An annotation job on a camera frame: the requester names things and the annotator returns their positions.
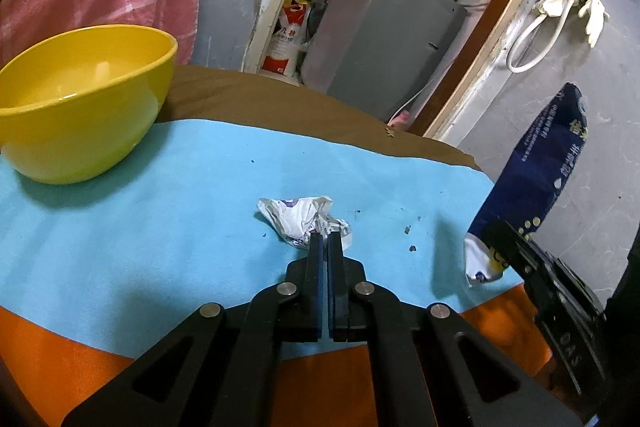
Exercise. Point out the cream rubber glove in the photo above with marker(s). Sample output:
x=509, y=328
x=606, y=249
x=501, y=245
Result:
x=555, y=4
x=592, y=14

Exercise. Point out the navy blue snack packet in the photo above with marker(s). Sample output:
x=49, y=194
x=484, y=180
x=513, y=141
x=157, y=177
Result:
x=535, y=167

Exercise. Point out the yellow plastic bowl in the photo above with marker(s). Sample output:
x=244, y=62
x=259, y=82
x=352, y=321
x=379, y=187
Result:
x=90, y=127

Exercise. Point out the grey refrigerator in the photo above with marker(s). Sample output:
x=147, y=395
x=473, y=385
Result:
x=380, y=47

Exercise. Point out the dry leaf scrap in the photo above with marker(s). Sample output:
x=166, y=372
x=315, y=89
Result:
x=390, y=133

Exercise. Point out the red and white sack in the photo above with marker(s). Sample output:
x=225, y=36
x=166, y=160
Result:
x=285, y=47

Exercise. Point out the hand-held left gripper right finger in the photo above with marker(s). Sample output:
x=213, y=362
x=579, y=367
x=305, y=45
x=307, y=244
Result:
x=335, y=257

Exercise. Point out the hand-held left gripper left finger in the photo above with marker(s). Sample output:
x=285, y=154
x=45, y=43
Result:
x=316, y=257

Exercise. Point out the white wrapper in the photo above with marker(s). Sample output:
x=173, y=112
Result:
x=295, y=217

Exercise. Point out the brown tablecloth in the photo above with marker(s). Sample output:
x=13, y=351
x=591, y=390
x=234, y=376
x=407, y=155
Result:
x=275, y=107

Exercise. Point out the orange cloth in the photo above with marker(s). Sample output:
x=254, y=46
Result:
x=40, y=357

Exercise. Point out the small pink item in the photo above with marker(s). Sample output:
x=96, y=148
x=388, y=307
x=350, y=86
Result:
x=400, y=119

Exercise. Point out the light blue mat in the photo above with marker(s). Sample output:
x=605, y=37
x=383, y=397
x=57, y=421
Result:
x=175, y=232

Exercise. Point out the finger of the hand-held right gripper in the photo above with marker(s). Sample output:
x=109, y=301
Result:
x=515, y=247

